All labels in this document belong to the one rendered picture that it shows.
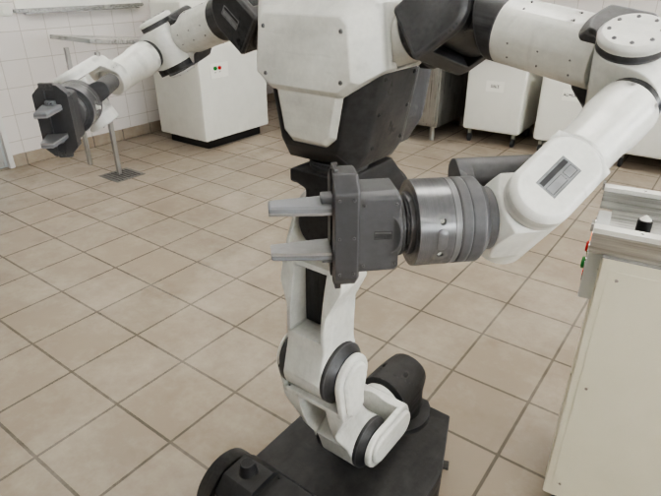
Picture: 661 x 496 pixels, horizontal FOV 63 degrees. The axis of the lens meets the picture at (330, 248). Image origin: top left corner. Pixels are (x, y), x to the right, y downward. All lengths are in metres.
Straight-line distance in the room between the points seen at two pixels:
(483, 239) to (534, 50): 0.34
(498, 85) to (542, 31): 4.24
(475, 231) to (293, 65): 0.53
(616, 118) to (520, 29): 0.21
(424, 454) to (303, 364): 0.60
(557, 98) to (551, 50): 4.11
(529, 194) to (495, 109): 4.55
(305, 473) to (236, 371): 0.72
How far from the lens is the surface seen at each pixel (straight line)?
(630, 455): 1.63
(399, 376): 1.63
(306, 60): 0.95
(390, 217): 0.52
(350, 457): 1.50
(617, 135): 0.66
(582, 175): 0.58
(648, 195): 1.60
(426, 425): 1.76
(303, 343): 1.18
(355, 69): 0.90
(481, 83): 5.09
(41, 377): 2.43
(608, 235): 1.33
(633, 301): 1.38
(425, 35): 0.87
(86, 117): 1.10
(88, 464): 2.01
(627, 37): 0.73
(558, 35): 0.79
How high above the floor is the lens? 1.40
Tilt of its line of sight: 27 degrees down
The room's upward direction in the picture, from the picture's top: straight up
